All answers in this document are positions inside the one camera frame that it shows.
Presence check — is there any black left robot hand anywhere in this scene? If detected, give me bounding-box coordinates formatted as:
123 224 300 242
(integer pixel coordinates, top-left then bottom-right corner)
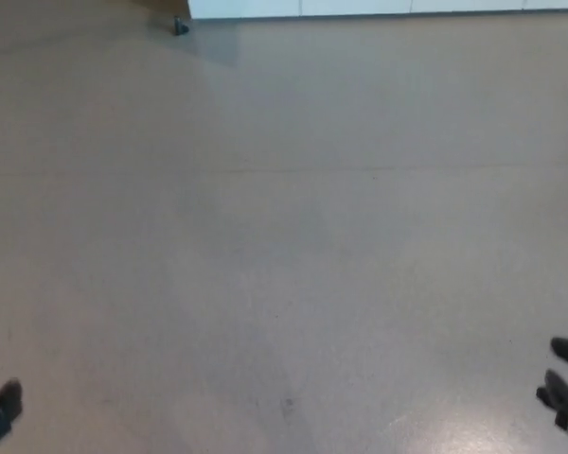
0 353 25 454

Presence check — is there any white locker cabinet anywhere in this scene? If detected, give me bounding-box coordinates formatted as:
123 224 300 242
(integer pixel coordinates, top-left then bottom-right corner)
188 0 568 21

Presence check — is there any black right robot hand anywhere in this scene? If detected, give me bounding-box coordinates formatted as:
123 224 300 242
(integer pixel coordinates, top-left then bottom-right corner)
535 336 568 431

